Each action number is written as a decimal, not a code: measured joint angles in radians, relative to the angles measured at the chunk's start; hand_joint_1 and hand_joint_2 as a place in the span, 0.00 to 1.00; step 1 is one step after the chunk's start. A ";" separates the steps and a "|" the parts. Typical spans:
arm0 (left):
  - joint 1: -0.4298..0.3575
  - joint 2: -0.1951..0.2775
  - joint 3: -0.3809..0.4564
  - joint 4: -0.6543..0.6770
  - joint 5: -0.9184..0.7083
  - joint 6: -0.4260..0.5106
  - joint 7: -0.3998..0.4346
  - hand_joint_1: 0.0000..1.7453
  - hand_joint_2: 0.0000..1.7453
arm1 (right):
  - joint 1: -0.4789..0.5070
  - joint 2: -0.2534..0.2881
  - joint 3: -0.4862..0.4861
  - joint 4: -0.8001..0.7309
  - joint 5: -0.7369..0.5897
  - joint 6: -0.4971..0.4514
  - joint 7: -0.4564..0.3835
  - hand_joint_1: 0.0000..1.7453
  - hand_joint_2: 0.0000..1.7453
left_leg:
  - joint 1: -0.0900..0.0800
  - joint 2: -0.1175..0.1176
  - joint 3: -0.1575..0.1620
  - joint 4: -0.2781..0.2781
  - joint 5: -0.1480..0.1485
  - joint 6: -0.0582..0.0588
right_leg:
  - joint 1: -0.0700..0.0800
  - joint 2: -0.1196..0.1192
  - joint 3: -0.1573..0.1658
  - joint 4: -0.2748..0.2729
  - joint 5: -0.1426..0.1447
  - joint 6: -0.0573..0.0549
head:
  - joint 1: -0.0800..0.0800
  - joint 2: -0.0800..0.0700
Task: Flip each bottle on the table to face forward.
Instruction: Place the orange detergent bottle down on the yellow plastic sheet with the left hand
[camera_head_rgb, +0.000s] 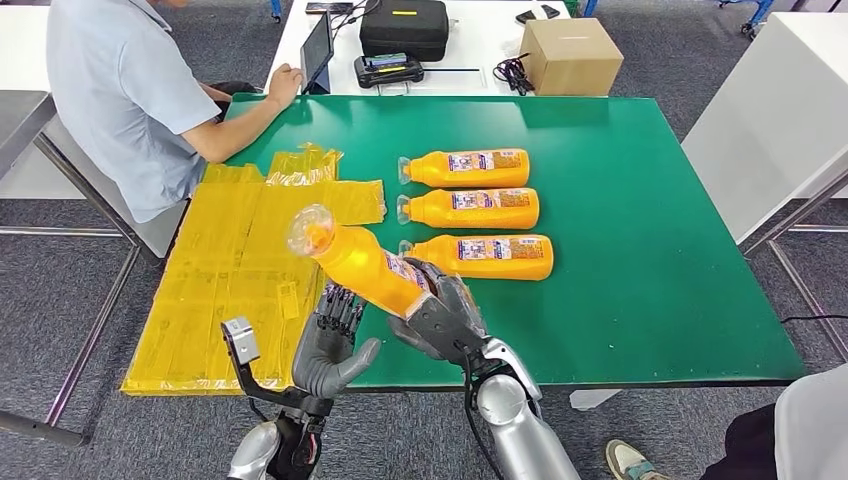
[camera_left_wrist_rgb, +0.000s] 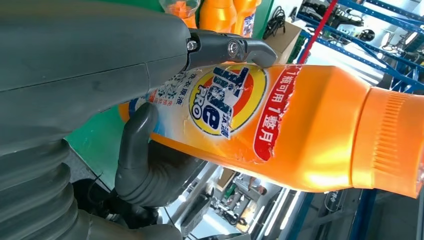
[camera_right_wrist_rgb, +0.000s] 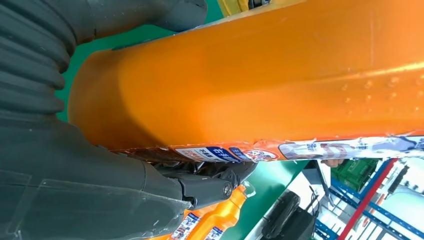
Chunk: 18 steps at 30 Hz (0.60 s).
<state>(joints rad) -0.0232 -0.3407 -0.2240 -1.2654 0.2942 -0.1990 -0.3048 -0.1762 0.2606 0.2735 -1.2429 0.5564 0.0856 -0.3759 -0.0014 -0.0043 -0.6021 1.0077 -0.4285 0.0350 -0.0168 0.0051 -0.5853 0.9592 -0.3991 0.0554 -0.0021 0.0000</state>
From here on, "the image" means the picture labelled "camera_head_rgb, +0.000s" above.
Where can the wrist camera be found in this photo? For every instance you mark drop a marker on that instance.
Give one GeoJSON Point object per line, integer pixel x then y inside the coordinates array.
{"type": "Point", "coordinates": [240, 341]}
{"type": "Point", "coordinates": [444, 328]}

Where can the steel table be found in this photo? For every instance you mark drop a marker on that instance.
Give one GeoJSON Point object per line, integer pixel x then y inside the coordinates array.
{"type": "Point", "coordinates": [20, 126]}

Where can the green crate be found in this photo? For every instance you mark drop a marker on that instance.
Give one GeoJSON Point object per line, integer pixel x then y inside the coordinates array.
{"type": "Point", "coordinates": [572, 6]}

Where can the white table with metal legs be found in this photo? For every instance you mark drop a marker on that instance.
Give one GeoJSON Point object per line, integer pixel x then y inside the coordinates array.
{"type": "Point", "coordinates": [765, 132]}

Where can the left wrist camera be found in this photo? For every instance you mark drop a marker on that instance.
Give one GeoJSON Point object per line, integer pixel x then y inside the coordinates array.
{"type": "Point", "coordinates": [240, 341]}

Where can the black tablet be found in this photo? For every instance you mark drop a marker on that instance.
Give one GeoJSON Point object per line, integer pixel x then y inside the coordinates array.
{"type": "Point", "coordinates": [316, 48]}

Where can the brown cardboard box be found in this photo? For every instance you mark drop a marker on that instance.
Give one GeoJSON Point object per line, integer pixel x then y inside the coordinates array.
{"type": "Point", "coordinates": [571, 58]}

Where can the person's right forearm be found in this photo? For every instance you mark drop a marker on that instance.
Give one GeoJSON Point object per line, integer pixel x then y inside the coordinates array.
{"type": "Point", "coordinates": [232, 132]}

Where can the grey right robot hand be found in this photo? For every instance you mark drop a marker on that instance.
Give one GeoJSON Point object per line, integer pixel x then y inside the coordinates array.
{"type": "Point", "coordinates": [464, 301]}

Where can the person's left forearm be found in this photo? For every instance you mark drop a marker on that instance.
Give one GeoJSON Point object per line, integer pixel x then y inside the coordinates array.
{"type": "Point", "coordinates": [213, 93]}

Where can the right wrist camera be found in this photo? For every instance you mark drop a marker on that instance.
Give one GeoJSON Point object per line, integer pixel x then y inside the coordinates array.
{"type": "Point", "coordinates": [444, 328]}

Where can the white table foot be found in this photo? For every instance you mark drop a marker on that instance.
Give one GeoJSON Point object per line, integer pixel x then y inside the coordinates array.
{"type": "Point", "coordinates": [593, 399]}

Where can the orange detergent bottle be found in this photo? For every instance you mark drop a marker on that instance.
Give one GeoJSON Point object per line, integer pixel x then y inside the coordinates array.
{"type": "Point", "coordinates": [434, 170]}
{"type": "Point", "coordinates": [490, 262]}
{"type": "Point", "coordinates": [358, 262]}
{"type": "Point", "coordinates": [434, 210]}

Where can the small black device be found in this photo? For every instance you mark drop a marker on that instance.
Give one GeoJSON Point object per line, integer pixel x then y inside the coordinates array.
{"type": "Point", "coordinates": [550, 10]}
{"type": "Point", "coordinates": [525, 16]}

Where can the black handheld controller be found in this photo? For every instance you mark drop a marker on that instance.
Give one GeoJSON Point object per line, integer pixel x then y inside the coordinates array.
{"type": "Point", "coordinates": [387, 71]}

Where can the person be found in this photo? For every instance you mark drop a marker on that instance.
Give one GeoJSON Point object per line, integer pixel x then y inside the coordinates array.
{"type": "Point", "coordinates": [119, 99]}

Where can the person's right hand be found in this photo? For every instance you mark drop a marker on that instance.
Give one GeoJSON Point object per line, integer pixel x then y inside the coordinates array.
{"type": "Point", "coordinates": [285, 86]}

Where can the person's shoe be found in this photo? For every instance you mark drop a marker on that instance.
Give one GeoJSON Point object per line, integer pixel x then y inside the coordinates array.
{"type": "Point", "coordinates": [629, 462]}

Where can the white bench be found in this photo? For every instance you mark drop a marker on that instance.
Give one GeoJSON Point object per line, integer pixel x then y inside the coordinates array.
{"type": "Point", "coordinates": [156, 235]}

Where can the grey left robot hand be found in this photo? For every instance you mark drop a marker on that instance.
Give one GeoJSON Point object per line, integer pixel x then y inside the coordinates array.
{"type": "Point", "coordinates": [321, 364]}

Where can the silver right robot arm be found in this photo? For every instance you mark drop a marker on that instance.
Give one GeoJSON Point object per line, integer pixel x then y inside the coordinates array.
{"type": "Point", "coordinates": [523, 430]}

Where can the black zip case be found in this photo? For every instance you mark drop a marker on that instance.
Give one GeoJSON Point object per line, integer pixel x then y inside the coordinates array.
{"type": "Point", "coordinates": [404, 30]}

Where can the black phone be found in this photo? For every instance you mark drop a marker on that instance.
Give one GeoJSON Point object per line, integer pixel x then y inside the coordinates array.
{"type": "Point", "coordinates": [328, 7]}

